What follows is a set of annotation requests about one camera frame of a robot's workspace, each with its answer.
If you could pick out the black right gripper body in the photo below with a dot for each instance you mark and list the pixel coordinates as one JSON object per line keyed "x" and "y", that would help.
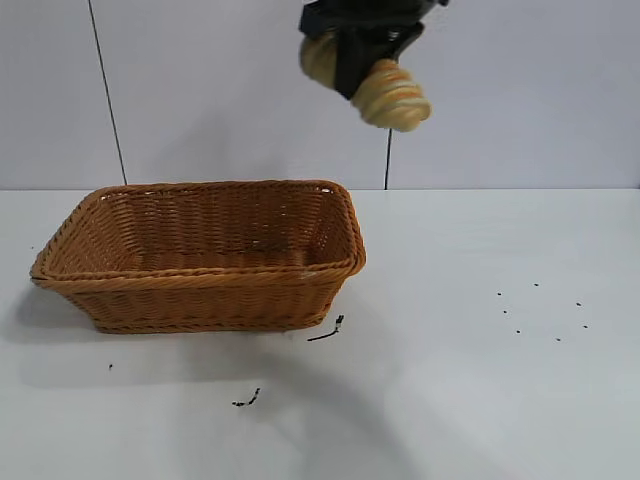
{"x": 370, "y": 14}

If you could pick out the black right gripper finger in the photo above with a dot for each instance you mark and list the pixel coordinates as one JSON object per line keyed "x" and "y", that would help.
{"x": 357, "y": 60}
{"x": 406, "y": 39}

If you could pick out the long striped bread loaf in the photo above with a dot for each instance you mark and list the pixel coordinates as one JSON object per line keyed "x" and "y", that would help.
{"x": 396, "y": 96}

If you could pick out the brown woven wicker basket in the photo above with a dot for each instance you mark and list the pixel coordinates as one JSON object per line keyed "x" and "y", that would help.
{"x": 200, "y": 295}

